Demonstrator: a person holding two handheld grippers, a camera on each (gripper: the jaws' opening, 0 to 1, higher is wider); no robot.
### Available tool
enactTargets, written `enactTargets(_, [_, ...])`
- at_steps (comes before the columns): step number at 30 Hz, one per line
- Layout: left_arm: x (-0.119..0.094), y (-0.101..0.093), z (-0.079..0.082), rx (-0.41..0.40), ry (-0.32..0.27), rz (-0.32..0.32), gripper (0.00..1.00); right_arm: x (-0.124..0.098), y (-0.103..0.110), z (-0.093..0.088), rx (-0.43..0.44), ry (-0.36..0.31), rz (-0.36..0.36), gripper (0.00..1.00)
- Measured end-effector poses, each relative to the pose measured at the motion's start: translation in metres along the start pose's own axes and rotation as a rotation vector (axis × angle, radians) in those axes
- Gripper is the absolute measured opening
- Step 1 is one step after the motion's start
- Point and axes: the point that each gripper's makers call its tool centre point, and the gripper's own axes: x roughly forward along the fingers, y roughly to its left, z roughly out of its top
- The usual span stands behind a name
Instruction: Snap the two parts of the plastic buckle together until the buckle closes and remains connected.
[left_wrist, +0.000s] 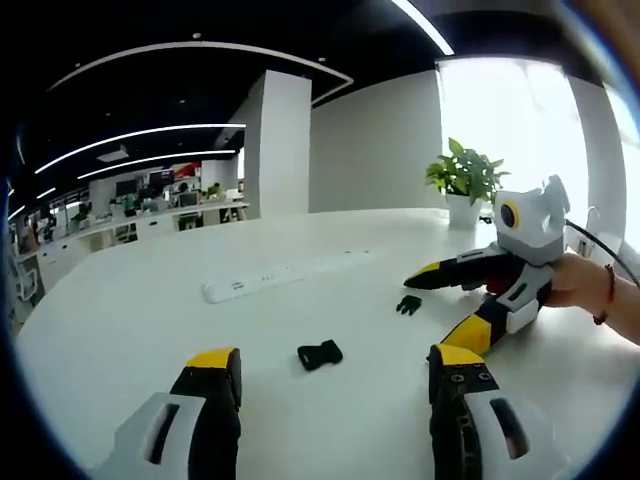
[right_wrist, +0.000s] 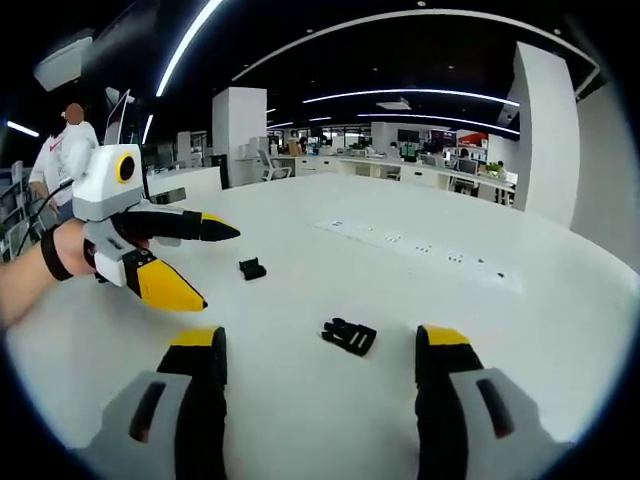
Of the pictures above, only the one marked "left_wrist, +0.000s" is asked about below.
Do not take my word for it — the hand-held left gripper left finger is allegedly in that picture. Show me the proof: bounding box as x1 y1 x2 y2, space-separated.
92 345 244 480

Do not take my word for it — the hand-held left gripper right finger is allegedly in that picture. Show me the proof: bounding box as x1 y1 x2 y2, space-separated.
427 343 576 480

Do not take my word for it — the black pronged buckle part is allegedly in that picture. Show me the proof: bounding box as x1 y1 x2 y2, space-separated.
394 294 425 317

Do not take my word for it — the black socket buckle part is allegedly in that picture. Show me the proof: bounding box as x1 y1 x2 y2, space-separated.
296 338 344 373

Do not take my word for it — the person's right hand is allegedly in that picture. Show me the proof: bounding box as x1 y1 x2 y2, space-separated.
544 252 610 309

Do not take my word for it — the potted green plant white pot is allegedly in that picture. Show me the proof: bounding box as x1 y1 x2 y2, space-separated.
424 137 512 231

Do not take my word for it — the white power strip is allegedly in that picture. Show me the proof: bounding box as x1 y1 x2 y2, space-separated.
202 248 374 305

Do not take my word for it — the row of white office desks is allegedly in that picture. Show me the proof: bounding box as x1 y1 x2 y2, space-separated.
37 199 251 286

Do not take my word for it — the long ceiling light strip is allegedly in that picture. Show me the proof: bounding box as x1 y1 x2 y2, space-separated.
391 0 456 56

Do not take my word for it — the white office chair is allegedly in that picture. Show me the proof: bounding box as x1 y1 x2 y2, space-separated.
7 249 47 307

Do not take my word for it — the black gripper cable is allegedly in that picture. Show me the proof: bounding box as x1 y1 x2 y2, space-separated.
563 219 640 289

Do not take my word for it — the red bead bracelet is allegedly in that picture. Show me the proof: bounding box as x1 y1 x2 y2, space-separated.
592 263 617 326

